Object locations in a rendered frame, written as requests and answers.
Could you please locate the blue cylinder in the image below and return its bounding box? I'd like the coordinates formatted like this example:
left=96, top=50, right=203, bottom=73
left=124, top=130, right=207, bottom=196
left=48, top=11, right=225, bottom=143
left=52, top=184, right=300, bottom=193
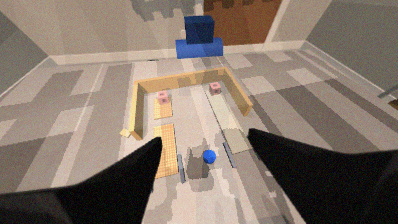
left=203, top=150, right=216, bottom=164

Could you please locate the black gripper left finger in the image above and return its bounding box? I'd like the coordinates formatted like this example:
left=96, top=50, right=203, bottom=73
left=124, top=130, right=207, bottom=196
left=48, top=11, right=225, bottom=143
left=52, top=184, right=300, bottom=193
left=0, top=136, right=163, bottom=224

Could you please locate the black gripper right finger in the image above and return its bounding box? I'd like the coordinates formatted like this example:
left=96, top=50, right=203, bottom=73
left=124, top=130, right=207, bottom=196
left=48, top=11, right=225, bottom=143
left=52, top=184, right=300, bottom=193
left=248, top=128, right=398, bottom=224

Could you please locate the small tan flat piece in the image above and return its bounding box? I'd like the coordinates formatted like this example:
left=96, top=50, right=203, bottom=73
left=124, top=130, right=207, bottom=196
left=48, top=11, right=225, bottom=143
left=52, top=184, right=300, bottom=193
left=120, top=129, right=131, bottom=138

